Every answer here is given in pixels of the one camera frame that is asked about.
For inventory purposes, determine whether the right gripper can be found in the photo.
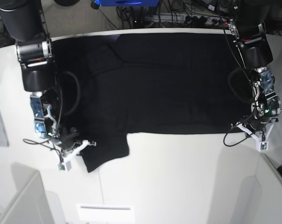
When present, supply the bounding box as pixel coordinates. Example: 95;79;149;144
53;127;96;150

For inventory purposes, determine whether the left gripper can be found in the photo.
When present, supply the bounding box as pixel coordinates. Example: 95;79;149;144
244;115;277;132

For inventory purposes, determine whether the black T-shirt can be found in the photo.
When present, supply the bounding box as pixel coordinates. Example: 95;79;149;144
53;33;252;172

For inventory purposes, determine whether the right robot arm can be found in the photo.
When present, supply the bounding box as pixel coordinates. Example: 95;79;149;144
0;0;90;151

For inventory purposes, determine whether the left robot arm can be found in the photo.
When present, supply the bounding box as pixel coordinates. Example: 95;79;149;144
228;0;282;132

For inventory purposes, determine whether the white partition panel right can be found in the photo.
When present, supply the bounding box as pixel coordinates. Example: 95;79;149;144
231;154;282;224

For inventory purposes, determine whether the white partition panel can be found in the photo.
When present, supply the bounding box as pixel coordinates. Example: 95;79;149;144
231;154;282;224
0;170;67;224

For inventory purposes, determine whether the white partition panel left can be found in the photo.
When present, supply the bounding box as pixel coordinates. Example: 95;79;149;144
0;170;67;224

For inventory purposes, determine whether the white power strip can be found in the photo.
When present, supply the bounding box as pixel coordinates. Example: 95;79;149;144
146;13;227;27

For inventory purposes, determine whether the blue box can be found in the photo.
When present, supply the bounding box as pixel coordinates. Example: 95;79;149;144
94;0;159;7

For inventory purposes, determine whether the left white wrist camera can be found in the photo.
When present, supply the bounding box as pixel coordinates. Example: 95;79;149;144
236;118;279;152

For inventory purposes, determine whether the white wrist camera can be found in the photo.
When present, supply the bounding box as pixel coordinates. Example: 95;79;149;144
57;140;90;172
236;118;279;152

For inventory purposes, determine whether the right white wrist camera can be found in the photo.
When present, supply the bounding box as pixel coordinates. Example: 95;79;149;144
57;140;90;172

